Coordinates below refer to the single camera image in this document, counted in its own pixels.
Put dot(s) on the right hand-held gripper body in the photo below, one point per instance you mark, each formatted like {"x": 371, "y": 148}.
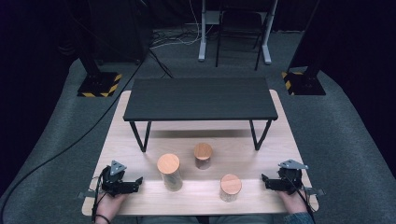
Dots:
{"x": 291, "y": 182}

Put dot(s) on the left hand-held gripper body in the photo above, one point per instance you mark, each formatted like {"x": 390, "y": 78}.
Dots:
{"x": 113, "y": 183}

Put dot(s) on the tall wooden-lid jar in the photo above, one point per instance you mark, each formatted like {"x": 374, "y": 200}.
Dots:
{"x": 169, "y": 169}

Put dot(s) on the black shelf with metal legs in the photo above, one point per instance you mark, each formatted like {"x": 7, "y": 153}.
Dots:
{"x": 199, "y": 99}

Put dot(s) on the person's right hand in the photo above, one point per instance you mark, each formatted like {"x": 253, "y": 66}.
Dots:
{"x": 294, "y": 202}

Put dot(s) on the person's left hand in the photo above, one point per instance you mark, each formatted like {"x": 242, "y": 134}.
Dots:
{"x": 109, "y": 205}

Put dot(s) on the grey tape strip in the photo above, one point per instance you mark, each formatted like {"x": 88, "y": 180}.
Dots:
{"x": 86, "y": 195}
{"x": 315, "y": 191}

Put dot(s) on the black wristband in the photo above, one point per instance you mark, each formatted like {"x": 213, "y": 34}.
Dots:
{"x": 102, "y": 217}

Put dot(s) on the black stand with striped base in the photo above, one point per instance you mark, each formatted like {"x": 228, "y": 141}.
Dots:
{"x": 306, "y": 84}
{"x": 99, "y": 84}

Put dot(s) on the black chair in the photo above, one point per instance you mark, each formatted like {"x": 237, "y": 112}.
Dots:
{"x": 239, "y": 21}

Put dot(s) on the grey box under desk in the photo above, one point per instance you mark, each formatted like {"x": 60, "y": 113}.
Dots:
{"x": 212, "y": 17}

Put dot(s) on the white desk frame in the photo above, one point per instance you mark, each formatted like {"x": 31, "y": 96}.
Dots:
{"x": 202, "y": 46}

